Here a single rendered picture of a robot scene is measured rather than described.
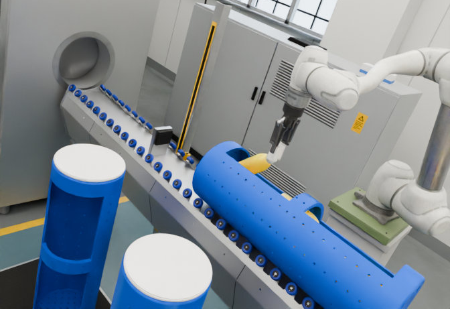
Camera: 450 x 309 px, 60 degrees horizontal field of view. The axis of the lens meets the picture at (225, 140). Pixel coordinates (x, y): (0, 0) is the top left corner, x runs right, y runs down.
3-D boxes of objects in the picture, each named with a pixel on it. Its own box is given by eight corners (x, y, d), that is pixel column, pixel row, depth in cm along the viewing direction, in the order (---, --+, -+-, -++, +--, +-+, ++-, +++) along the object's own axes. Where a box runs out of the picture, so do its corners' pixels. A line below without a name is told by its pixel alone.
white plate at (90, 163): (57, 139, 166) (57, 141, 166) (49, 175, 143) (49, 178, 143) (124, 148, 176) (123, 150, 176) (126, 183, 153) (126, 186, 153)
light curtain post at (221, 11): (154, 247, 276) (224, 3, 207) (159, 253, 272) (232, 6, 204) (146, 250, 271) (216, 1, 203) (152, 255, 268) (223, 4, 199)
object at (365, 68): (362, 72, 306) (367, 62, 303) (392, 84, 295) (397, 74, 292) (358, 73, 296) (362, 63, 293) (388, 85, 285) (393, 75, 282)
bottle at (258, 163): (232, 178, 161) (265, 165, 149) (230, 162, 164) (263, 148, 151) (244, 180, 166) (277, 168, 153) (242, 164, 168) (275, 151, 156)
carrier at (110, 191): (36, 289, 202) (27, 339, 178) (56, 141, 167) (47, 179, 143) (94, 289, 212) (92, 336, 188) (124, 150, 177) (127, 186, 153)
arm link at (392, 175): (382, 192, 202) (400, 155, 193) (407, 214, 187) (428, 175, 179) (357, 191, 195) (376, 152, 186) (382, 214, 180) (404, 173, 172)
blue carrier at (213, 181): (228, 190, 189) (248, 137, 178) (394, 327, 139) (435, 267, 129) (183, 201, 168) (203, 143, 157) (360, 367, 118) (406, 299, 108)
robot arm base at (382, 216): (362, 192, 209) (367, 183, 206) (400, 217, 195) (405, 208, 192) (344, 198, 196) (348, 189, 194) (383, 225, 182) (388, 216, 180)
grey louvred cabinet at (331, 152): (194, 128, 478) (229, 9, 419) (345, 237, 361) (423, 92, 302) (159, 133, 438) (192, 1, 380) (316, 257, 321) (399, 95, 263)
